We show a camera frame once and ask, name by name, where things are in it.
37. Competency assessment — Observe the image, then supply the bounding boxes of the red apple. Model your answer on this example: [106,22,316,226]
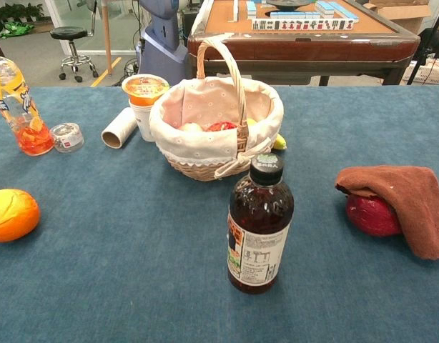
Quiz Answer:
[345,194,403,238]

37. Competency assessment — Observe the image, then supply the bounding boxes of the white lint roller roll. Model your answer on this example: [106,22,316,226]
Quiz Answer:
[101,106,139,149]

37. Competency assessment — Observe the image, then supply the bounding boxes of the brown mahjong table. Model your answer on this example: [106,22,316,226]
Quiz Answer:
[187,0,421,86]

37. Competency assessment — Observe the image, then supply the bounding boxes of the small clear plastic container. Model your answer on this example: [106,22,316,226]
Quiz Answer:
[49,122,85,154]

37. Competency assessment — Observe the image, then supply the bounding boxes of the red fruit with netting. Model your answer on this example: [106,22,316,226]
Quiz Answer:
[204,121,239,133]

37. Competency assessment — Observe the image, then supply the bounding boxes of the wooden pole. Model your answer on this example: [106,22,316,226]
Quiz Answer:
[101,0,114,76]

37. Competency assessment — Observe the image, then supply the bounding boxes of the black round dish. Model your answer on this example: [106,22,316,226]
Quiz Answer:
[265,0,312,11]

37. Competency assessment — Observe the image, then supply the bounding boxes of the white paper cup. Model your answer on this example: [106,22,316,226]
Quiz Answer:
[128,100,157,143]

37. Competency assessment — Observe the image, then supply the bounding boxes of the orange drink plastic bottle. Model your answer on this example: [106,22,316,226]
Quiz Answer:
[0,39,55,156]

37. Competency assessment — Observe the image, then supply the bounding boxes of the white plastic crate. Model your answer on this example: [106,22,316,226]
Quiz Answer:
[400,58,439,86]

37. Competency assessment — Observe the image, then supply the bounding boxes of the standing mahjong tile row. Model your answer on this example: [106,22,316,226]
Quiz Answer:
[251,18,355,31]

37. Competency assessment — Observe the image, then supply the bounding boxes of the blue backed mahjong tile row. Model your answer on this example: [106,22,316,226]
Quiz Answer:
[270,11,322,20]

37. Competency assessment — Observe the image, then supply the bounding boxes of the green bag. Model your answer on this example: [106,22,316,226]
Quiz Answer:
[0,21,35,39]

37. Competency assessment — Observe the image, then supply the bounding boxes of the pale yellow round object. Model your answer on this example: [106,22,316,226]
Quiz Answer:
[178,122,207,133]

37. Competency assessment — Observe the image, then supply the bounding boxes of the black tripod stand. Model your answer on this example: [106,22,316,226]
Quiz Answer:
[406,0,439,86]

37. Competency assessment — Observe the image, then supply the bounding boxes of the green potted plants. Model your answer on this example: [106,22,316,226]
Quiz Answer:
[0,2,46,26]

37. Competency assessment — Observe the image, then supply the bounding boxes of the brown towel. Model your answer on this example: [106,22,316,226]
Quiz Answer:
[335,164,439,261]

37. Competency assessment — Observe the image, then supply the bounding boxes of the dark tea bottle black cap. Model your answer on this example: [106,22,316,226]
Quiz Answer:
[227,153,295,295]

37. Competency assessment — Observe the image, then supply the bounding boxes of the cardboard box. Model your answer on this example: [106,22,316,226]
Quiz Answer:
[362,0,435,36]

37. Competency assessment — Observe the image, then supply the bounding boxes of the black swivel stool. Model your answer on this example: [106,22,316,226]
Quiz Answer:
[49,26,100,84]

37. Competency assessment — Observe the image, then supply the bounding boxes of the orange fruit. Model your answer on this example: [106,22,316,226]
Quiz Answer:
[0,188,41,244]

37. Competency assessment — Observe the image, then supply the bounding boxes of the long blue mahjong tile wall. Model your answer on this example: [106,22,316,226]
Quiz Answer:
[315,0,360,23]

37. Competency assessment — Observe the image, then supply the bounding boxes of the wicker basket with cloth liner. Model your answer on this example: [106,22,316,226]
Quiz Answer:
[149,38,285,182]

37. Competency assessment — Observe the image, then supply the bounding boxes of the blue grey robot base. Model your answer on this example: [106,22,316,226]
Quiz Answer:
[137,0,189,86]

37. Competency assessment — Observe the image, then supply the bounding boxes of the orange jelly cup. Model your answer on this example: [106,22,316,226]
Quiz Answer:
[121,74,171,107]

